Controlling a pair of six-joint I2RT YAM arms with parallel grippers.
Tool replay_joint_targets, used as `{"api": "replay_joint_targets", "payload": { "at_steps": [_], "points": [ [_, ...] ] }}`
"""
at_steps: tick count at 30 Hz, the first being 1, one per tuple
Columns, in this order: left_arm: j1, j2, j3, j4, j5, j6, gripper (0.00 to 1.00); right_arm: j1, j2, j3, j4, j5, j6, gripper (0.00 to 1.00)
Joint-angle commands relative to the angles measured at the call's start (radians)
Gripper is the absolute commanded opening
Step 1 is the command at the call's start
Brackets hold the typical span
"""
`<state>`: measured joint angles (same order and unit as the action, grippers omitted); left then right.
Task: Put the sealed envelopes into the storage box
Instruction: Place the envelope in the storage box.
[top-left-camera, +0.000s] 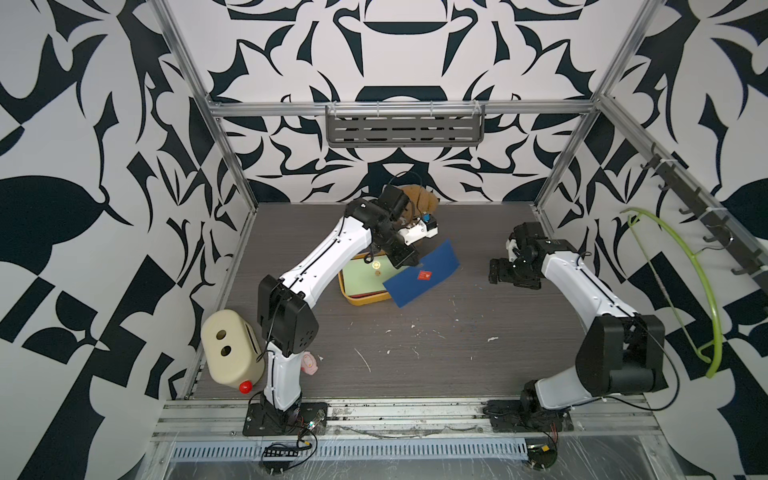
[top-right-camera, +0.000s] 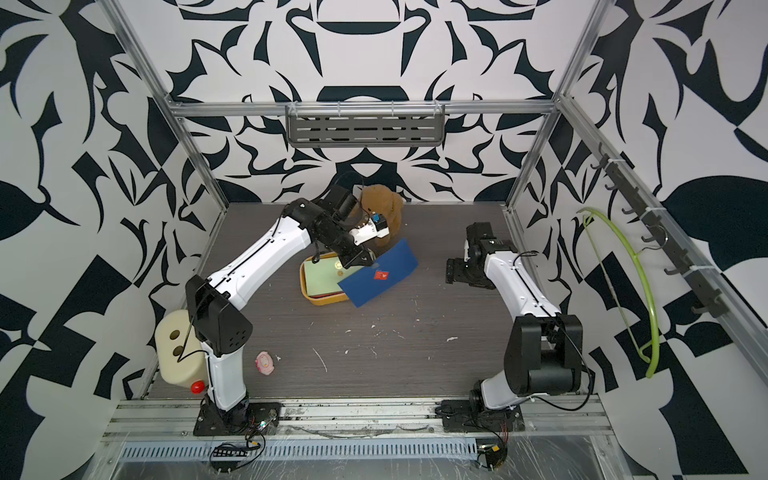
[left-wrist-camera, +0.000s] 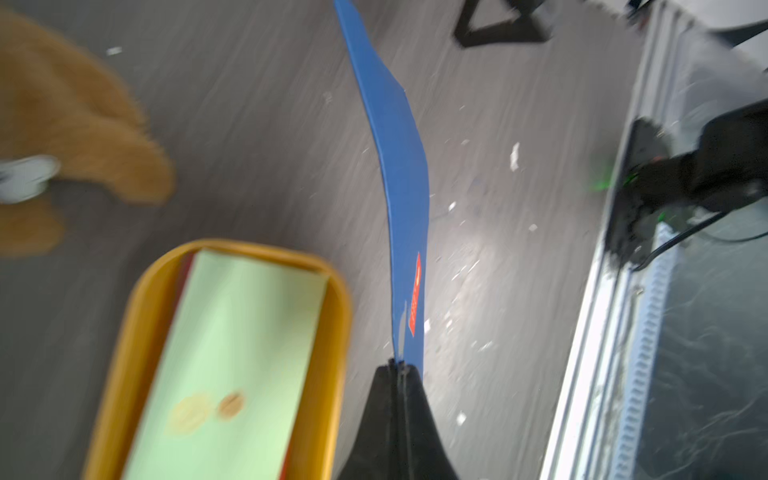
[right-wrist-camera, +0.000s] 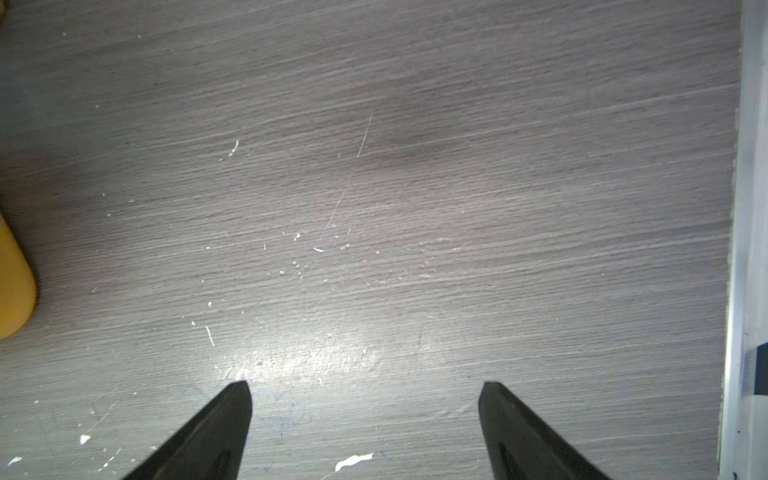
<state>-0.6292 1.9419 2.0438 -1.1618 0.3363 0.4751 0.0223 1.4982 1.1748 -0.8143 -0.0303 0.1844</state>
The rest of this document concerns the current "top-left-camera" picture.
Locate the dark blue envelope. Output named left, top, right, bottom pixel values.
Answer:
left=383, top=241, right=460, bottom=308

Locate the light green envelope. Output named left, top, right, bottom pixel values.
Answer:
left=342, top=255, right=399, bottom=297

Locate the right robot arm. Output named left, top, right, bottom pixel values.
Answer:
left=483, top=222, right=668, bottom=433

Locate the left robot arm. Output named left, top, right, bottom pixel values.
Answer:
left=244, top=186, right=419, bottom=435

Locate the brown plush dog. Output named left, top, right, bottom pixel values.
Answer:
left=399, top=185, right=439, bottom=226

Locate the green plastic hanger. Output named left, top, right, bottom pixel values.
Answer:
left=621, top=207, right=725, bottom=379

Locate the small pink toy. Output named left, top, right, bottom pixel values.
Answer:
left=301, top=352, right=318, bottom=376

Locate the cream plastic container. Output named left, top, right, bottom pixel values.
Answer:
left=201, top=309, right=265, bottom=394

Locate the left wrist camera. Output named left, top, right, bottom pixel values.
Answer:
left=398, top=214, right=438, bottom=245

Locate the grey metal wall shelf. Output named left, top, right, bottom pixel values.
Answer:
left=325, top=102, right=485, bottom=148

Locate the black wall hook rail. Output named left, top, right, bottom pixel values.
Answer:
left=640, top=142, right=768, bottom=277

